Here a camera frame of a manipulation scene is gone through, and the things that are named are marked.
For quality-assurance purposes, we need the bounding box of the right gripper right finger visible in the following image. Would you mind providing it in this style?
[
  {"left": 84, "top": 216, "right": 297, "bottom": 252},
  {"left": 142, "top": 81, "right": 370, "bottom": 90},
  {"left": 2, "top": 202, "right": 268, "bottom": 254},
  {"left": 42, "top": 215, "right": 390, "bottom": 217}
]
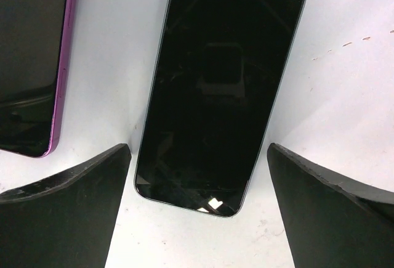
[{"left": 267, "top": 143, "right": 393, "bottom": 267}]

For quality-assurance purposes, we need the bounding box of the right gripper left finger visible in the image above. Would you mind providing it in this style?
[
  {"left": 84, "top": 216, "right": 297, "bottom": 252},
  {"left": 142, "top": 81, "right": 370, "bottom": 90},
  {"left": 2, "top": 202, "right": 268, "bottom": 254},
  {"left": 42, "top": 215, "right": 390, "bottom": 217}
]
[{"left": 1, "top": 144, "right": 131, "bottom": 267}]

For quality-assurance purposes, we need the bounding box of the black phone teal edge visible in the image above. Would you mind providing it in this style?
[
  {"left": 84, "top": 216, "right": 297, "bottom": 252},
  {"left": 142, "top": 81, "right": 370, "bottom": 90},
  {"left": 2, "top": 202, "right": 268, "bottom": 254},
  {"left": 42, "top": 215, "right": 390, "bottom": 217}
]
[{"left": 134, "top": 0, "right": 305, "bottom": 217}]

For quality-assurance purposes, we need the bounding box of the black phone purple edge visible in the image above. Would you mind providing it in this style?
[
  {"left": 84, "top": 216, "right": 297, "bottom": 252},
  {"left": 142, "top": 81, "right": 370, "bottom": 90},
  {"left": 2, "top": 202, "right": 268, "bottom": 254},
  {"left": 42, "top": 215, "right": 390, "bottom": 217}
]
[{"left": 1, "top": 0, "right": 76, "bottom": 158}]

